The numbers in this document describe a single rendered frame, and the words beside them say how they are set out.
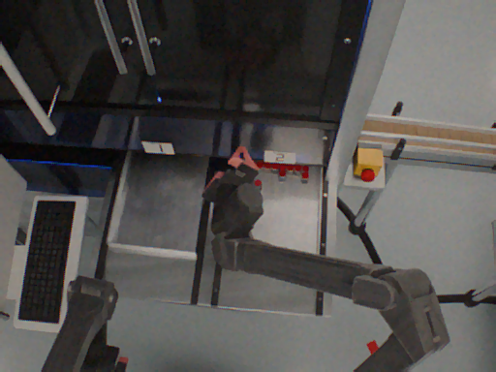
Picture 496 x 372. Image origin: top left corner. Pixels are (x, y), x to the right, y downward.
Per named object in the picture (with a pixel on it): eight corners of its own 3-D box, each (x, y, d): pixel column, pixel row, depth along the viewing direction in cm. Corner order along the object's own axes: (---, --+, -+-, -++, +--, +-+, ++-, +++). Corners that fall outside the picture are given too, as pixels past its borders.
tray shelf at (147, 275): (118, 146, 152) (116, 143, 150) (336, 164, 148) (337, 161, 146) (86, 292, 132) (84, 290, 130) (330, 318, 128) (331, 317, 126)
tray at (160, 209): (131, 144, 150) (129, 139, 146) (211, 150, 148) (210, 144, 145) (108, 246, 135) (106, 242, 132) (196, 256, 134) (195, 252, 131)
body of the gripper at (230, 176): (204, 193, 107) (201, 218, 102) (228, 166, 100) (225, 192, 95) (230, 203, 109) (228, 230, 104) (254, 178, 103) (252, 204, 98)
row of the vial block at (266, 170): (249, 167, 145) (248, 160, 141) (308, 172, 144) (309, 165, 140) (248, 173, 144) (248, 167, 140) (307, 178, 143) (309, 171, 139)
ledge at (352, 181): (343, 147, 150) (344, 144, 148) (383, 151, 149) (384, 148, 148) (343, 187, 144) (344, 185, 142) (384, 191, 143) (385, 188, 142)
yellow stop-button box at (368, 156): (353, 153, 138) (357, 140, 131) (377, 156, 138) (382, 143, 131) (353, 176, 135) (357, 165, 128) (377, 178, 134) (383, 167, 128)
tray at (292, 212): (237, 152, 148) (236, 146, 144) (322, 159, 146) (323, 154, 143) (224, 259, 133) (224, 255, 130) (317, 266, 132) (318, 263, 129)
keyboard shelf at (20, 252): (16, 197, 154) (14, 194, 151) (90, 199, 153) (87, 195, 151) (-7, 325, 135) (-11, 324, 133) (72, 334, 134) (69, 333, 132)
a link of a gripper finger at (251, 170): (218, 154, 109) (214, 184, 103) (234, 134, 105) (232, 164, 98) (243, 166, 112) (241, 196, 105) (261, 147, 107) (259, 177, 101)
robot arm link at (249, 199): (216, 266, 92) (251, 263, 98) (248, 237, 85) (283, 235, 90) (198, 214, 98) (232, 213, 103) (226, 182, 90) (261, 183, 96)
